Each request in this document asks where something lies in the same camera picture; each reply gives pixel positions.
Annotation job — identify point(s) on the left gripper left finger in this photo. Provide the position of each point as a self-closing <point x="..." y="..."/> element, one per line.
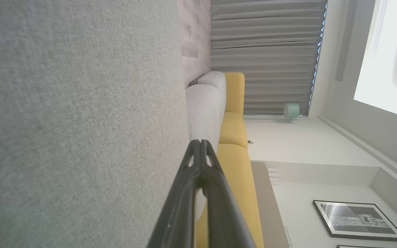
<point x="181" y="213"/>

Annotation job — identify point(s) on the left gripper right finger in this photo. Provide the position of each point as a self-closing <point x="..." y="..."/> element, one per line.
<point x="222" y="220"/>

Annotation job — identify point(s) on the yellow sofa backrest cushion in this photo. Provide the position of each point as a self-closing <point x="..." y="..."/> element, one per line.
<point x="234" y="131"/>
<point x="234" y="91"/>
<point x="240" y="179"/>

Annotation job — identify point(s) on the mint green floor lamp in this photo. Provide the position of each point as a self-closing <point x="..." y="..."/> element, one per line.
<point x="291" y="111"/>

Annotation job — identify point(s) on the large grey sofa seat cushion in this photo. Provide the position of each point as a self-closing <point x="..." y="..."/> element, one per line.
<point x="81" y="103"/>

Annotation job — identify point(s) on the grey pleated curtain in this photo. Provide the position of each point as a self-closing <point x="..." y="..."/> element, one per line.
<point x="264" y="69"/>

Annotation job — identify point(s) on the white linear ceiling vent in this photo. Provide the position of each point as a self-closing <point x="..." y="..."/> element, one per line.
<point x="379" y="27"/>

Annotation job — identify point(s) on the black framed wall picture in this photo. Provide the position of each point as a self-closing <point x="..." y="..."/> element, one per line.
<point x="360" y="246"/>
<point x="357" y="220"/>

